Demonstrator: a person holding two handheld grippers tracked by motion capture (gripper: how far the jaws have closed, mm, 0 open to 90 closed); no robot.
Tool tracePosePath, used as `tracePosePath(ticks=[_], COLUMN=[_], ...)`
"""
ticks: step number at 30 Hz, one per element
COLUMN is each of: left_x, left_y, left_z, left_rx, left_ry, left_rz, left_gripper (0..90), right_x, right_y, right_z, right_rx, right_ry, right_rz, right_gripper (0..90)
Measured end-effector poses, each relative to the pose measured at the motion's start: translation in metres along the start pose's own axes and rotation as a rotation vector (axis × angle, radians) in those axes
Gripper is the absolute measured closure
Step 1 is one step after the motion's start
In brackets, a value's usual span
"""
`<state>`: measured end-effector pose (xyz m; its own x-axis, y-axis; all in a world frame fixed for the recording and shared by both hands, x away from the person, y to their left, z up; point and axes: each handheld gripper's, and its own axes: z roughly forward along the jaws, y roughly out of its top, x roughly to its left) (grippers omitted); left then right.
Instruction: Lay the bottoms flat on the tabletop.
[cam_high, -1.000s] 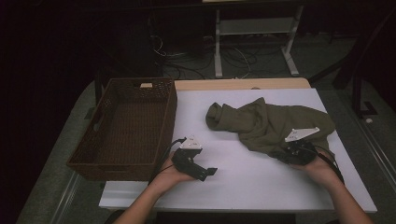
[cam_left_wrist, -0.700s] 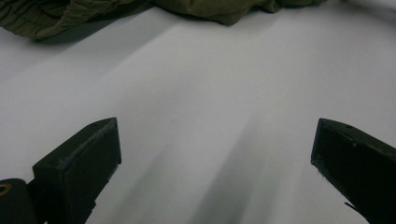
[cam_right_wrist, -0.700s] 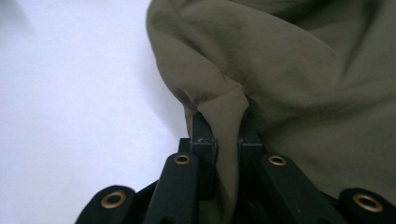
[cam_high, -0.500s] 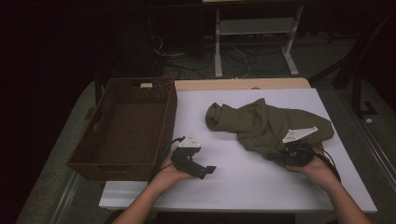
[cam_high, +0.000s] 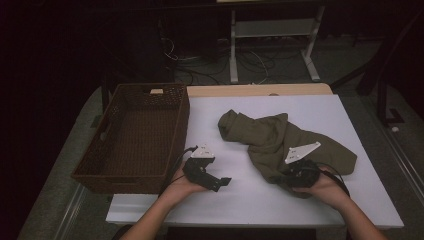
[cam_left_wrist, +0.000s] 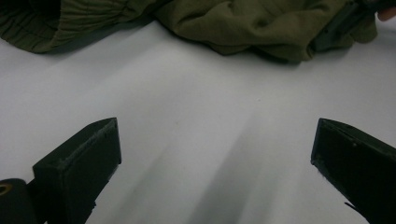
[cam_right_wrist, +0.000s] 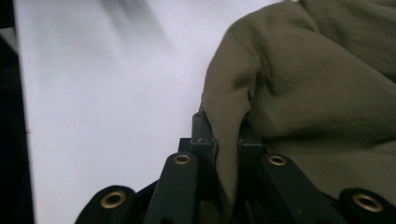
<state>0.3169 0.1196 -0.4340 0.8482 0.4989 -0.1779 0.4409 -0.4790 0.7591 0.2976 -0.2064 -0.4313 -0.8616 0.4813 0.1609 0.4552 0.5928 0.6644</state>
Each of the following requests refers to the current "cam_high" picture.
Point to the metal floor rail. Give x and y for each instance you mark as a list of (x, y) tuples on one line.
[(70, 213), (405, 166)]

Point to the olive green shorts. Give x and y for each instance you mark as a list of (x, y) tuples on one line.
[(266, 136)]

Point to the person's right hand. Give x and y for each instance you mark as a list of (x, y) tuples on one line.
[(328, 191)]

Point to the person's left hand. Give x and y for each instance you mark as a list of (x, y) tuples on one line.
[(180, 193)]

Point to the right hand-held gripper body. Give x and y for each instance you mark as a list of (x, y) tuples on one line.
[(301, 175)]

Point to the light wooden table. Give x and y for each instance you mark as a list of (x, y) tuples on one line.
[(233, 90)]

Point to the black metal stand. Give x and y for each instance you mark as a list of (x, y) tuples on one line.
[(381, 100)]

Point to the white metal desk frame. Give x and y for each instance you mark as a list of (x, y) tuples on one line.
[(233, 50)]

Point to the brown woven basket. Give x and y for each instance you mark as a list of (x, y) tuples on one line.
[(140, 140)]

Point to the small white round object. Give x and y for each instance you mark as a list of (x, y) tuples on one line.
[(395, 129)]

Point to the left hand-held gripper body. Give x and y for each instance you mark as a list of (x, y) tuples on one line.
[(196, 173)]

